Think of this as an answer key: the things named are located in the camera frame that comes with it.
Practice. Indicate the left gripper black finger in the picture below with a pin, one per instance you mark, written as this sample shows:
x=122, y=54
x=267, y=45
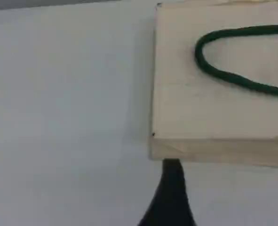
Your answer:
x=169, y=202

